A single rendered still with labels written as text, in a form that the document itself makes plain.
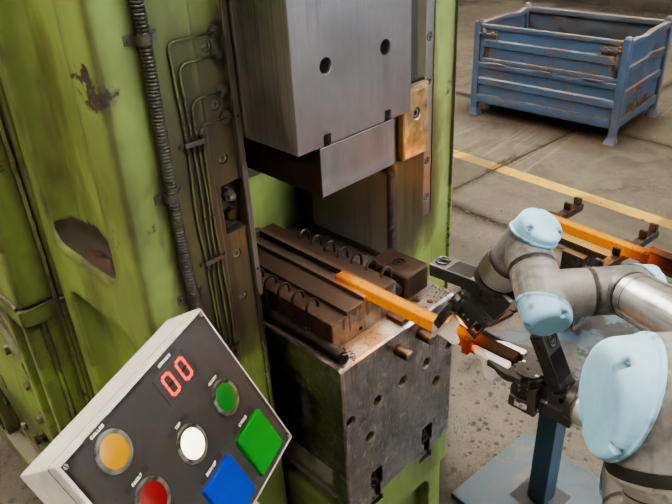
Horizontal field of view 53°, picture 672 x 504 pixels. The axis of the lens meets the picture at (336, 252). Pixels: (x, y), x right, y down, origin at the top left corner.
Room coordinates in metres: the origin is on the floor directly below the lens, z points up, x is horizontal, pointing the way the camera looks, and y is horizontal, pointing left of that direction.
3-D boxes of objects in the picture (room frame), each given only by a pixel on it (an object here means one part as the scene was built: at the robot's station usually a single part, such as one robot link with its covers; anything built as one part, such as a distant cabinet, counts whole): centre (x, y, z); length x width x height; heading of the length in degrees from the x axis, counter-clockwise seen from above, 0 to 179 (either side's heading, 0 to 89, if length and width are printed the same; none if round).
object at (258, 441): (0.77, 0.14, 1.01); 0.07 x 0.05 x 0.07; 158
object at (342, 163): (1.32, 0.09, 1.32); 0.42 x 0.20 x 0.10; 43
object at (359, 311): (1.32, 0.09, 0.96); 0.42 x 0.20 x 0.09; 43
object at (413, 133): (1.48, -0.19, 1.27); 0.09 x 0.02 x 0.17; 133
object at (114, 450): (0.61, 0.30, 1.16); 0.05 x 0.03 x 0.04; 133
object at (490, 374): (0.94, -0.27, 0.98); 0.09 x 0.03 x 0.06; 46
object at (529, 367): (0.88, -0.36, 0.98); 0.12 x 0.08 x 0.09; 43
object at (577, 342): (1.42, -0.61, 0.71); 0.40 x 0.30 x 0.02; 128
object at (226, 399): (0.78, 0.18, 1.09); 0.05 x 0.03 x 0.04; 133
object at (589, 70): (4.96, -1.80, 0.36); 1.20 x 0.80 x 0.72; 45
